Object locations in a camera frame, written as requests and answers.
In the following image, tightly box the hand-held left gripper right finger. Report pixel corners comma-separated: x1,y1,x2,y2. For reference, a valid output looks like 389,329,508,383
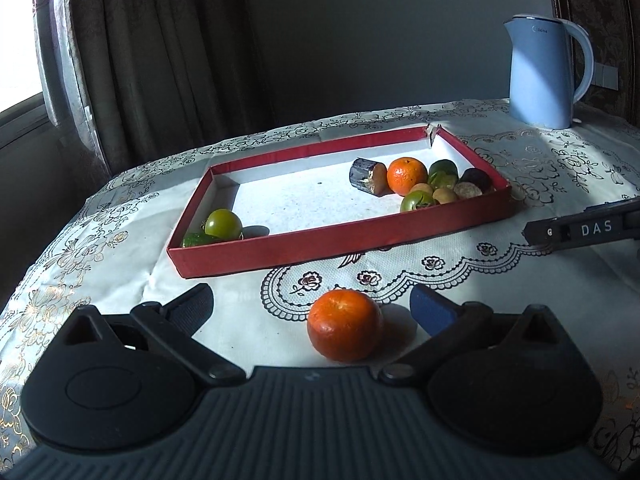
377,284,581,386

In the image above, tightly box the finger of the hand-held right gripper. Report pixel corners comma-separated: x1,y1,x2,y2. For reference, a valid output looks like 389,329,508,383
521,210,640,252
582,199,640,217

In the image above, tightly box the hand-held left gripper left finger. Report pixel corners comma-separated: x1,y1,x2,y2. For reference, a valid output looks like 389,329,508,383
44,282,247,387

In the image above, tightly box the green cucumber piece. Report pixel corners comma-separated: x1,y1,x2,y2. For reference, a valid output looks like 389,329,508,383
181,231,223,248

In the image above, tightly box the large green tomato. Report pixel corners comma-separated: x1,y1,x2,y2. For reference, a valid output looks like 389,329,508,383
204,209,244,240

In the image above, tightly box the large orange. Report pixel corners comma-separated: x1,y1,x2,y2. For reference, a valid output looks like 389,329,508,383
306,288,385,363

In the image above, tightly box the small green tomato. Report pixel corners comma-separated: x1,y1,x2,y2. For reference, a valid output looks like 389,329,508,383
427,159,460,186
400,191,437,214

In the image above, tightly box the red cardboard tray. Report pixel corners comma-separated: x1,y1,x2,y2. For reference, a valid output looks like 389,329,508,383
166,123,513,279

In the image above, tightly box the small orange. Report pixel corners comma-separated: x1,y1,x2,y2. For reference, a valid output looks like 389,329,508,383
386,156,429,197

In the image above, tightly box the white floral tablecloth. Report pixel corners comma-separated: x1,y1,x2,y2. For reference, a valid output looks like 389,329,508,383
0,97,640,471

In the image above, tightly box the light blue electric kettle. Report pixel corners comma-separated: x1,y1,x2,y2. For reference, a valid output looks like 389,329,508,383
502,15,596,131

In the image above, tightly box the dark wooden chair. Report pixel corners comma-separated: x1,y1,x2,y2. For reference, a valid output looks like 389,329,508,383
542,0,640,126

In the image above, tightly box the brown curtain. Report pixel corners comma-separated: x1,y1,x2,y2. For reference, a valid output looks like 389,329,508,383
32,0,261,171

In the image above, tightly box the window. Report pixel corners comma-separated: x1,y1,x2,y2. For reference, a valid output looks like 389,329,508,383
0,0,56,151

